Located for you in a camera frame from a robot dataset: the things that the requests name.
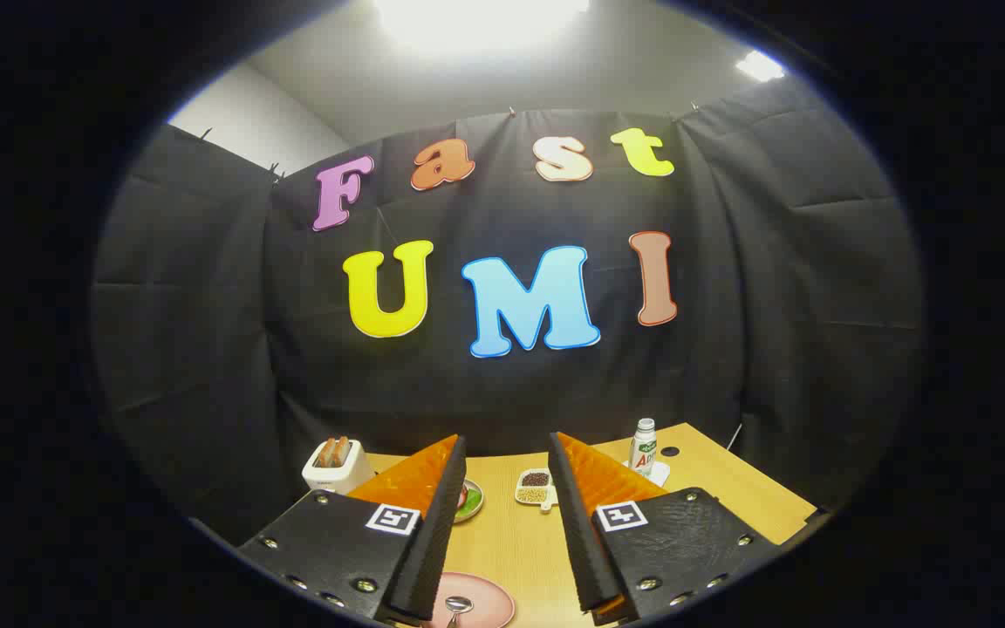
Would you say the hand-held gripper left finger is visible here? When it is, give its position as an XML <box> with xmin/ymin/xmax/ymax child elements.
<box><xmin>236</xmin><ymin>434</ymin><xmax>468</xmax><ymax>625</ymax></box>

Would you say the white toaster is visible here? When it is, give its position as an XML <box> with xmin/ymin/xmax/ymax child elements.
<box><xmin>302</xmin><ymin>436</ymin><xmax>374</xmax><ymax>495</ymax></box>

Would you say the white divided dish with beans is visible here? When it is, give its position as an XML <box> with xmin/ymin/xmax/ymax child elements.
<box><xmin>515</xmin><ymin>468</ymin><xmax>558</xmax><ymax>512</ymax></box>

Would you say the large ceiling light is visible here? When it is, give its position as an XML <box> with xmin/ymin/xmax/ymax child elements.
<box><xmin>376</xmin><ymin>0</ymin><xmax>591</xmax><ymax>58</ymax></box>

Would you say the round plate with food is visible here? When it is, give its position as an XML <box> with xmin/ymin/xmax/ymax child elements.
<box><xmin>455</xmin><ymin>478</ymin><xmax>484</xmax><ymax>524</ymax></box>

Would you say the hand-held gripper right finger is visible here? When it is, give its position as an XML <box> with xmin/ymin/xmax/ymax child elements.
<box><xmin>548</xmin><ymin>431</ymin><xmax>783</xmax><ymax>625</ymax></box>

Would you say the white square coaster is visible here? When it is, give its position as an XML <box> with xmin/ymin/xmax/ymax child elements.
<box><xmin>623</xmin><ymin>460</ymin><xmax>671</xmax><ymax>488</ymax></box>

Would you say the white bottle with green label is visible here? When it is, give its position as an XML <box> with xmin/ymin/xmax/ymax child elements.
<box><xmin>629</xmin><ymin>418</ymin><xmax>658</xmax><ymax>476</ymax></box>

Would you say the small ceiling light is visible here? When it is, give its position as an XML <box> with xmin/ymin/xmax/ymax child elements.
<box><xmin>735</xmin><ymin>50</ymin><xmax>785</xmax><ymax>83</ymax></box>

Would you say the pink plate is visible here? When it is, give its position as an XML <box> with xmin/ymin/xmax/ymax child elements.
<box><xmin>422</xmin><ymin>571</ymin><xmax>516</xmax><ymax>628</ymax></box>

